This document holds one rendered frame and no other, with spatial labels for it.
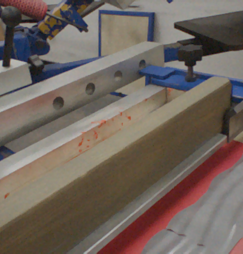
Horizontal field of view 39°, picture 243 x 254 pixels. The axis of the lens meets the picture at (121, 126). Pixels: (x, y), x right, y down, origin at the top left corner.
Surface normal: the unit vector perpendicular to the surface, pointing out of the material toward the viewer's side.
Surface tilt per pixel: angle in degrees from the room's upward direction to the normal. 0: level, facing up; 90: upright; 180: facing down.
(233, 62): 90
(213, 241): 33
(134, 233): 0
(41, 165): 90
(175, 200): 0
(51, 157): 90
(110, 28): 80
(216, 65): 90
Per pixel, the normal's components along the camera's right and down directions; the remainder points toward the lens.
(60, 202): 0.72, 0.26
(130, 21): -0.69, 0.25
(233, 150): -0.11, -0.88
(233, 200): 0.33, -0.63
